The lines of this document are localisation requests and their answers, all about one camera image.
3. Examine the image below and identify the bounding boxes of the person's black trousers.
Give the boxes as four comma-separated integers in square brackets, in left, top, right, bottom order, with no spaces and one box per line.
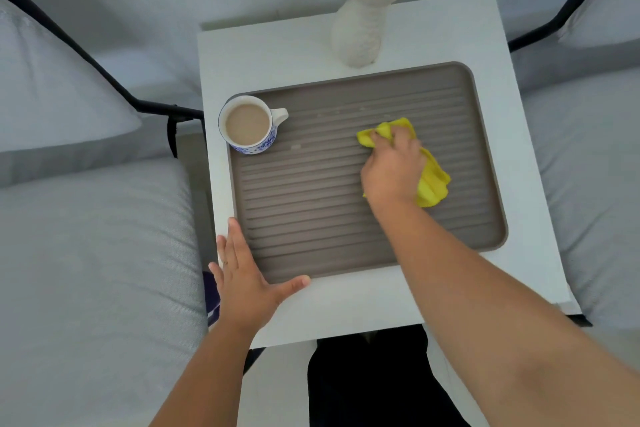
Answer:
[307,324,473,427]

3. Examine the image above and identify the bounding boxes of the purple object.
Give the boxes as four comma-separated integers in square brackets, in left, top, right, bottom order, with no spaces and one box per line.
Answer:
[201,270,222,328]

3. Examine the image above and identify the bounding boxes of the grey ribbed tray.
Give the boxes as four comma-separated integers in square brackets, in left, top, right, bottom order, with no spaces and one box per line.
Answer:
[227,61,509,286]

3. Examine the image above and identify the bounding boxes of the white ceramic vase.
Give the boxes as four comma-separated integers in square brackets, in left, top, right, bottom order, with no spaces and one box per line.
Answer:
[329,0,420,69]

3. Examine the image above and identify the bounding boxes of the person's right forearm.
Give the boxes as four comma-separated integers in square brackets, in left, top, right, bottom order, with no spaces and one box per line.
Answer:
[372,196,640,427]

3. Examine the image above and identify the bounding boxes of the person's left hand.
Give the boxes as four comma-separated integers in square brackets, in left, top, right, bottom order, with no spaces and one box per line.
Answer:
[207,217,312,338]

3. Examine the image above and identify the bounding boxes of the yellow cloth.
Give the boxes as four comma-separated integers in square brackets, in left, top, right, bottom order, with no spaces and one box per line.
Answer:
[356,117,452,209]

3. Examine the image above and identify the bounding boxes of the person's right hand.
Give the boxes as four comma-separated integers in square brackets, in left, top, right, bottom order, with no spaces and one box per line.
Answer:
[359,125,427,212]

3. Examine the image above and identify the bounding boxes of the white blue-patterned cup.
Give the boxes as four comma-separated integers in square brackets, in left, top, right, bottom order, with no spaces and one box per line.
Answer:
[217,95,290,156]

